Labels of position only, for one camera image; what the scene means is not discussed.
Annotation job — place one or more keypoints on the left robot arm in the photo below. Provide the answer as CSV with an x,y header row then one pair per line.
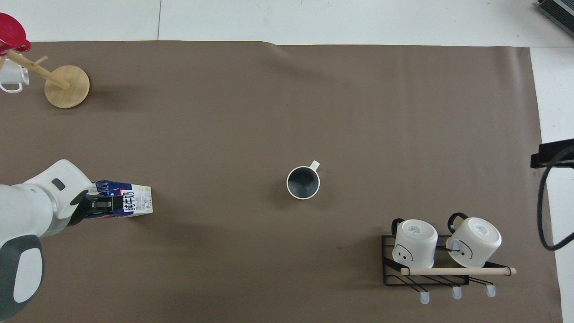
x,y
31,202

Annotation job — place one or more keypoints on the dark grey device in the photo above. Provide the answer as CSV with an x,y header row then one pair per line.
x,y
558,10

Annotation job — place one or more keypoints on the blue and white milk carton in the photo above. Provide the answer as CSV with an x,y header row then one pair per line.
x,y
136,201

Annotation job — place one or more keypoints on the wooden mug tree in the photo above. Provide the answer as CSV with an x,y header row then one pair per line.
x,y
68,87

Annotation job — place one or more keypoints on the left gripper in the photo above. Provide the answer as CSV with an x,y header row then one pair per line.
x,y
80,208

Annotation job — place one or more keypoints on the white mug with smiley face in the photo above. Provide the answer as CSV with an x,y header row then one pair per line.
x,y
475,242
415,242

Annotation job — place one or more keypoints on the black stand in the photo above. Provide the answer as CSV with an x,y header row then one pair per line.
x,y
554,152

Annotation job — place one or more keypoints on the white cup with dark inside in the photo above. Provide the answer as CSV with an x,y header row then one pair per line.
x,y
303,181

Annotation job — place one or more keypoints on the plain white mug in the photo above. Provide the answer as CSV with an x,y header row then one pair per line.
x,y
12,76

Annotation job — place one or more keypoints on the red cup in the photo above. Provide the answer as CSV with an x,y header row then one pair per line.
x,y
10,31

